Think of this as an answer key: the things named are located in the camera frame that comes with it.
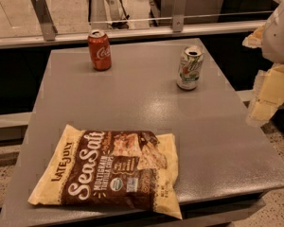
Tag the horizontal metal rail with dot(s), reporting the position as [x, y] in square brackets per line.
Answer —
[123, 35]

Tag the right metal rail bracket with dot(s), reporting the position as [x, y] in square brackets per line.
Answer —
[178, 15]

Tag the white green 7up can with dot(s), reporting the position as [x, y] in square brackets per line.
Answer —
[189, 70]

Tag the metal rail bracket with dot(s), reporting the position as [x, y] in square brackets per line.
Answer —
[47, 26]
[178, 15]

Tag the left metal rail bracket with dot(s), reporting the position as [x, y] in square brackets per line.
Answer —
[47, 26]

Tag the red coca-cola can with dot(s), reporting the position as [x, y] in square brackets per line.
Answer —
[99, 48]

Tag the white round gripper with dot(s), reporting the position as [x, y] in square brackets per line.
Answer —
[280, 40]

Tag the brown sea salt chip bag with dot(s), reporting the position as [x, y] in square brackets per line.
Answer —
[135, 169]

